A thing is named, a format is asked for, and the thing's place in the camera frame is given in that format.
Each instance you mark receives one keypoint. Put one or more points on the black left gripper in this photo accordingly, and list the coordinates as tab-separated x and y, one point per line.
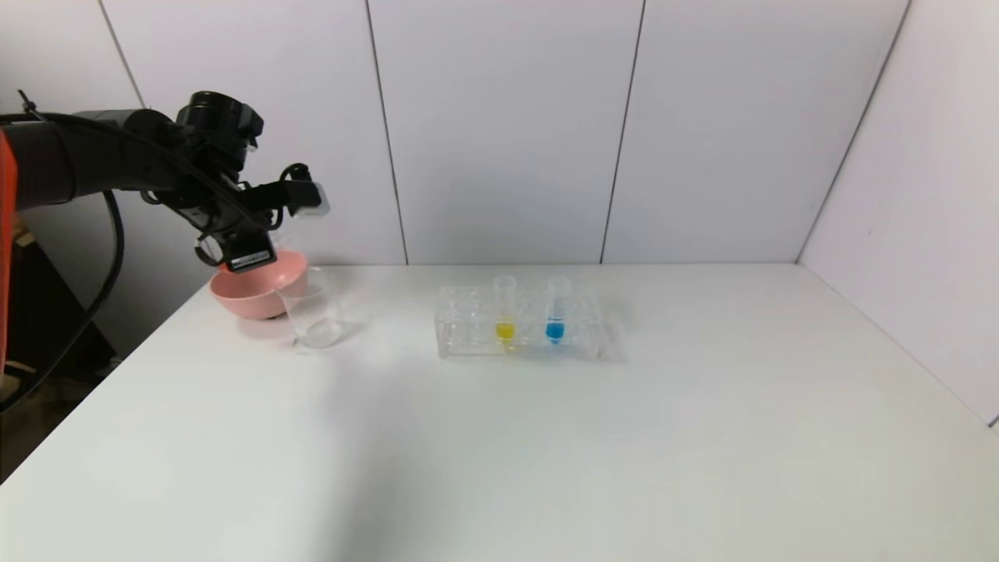
249	257

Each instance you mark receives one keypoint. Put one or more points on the test tube with blue pigment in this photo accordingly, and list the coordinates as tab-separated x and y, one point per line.
555	331

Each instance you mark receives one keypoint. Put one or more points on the black and orange left arm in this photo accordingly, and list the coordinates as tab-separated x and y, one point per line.
78	156

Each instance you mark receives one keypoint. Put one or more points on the clear plastic test tube rack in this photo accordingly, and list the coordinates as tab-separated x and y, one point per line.
468	328

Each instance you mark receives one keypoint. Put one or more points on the test tube with yellow pigment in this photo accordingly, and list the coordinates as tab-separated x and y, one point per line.
505	331

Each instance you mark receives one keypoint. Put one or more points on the pink bowl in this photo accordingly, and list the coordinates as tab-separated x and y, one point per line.
250	300

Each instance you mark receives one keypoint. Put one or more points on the clear glass beaker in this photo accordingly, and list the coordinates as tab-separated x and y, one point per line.
316	320

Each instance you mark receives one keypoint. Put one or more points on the black chair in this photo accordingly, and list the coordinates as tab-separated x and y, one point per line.
47	312

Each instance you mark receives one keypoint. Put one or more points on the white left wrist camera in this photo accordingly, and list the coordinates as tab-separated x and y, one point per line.
308	199

